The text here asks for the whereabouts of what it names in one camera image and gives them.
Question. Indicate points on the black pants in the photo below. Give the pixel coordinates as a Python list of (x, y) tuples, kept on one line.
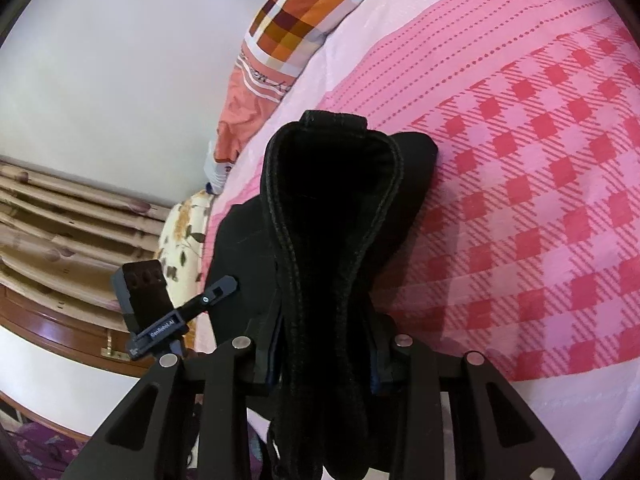
[(330, 220)]

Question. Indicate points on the pink checkered bed sheet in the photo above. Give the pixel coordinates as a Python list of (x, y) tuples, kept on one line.
[(500, 185)]

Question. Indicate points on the bamboo pattern headboard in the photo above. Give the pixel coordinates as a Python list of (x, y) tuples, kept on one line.
[(60, 220)]

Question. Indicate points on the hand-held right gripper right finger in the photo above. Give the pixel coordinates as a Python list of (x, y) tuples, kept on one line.
[(387, 375)]

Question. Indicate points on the floral cream pillow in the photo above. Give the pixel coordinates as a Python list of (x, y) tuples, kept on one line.
[(185, 230)]

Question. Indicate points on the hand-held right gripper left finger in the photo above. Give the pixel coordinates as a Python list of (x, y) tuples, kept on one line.
[(262, 370)]

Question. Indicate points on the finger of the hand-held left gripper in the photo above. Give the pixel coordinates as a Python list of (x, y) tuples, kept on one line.
[(215, 292)]

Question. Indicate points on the purple floral cloth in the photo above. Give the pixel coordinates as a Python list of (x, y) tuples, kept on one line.
[(40, 447)]

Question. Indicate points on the brown wooden bed frame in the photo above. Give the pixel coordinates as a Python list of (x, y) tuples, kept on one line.
[(50, 330)]

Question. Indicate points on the light blue striped cloth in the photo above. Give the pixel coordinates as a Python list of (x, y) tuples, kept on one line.
[(217, 175)]

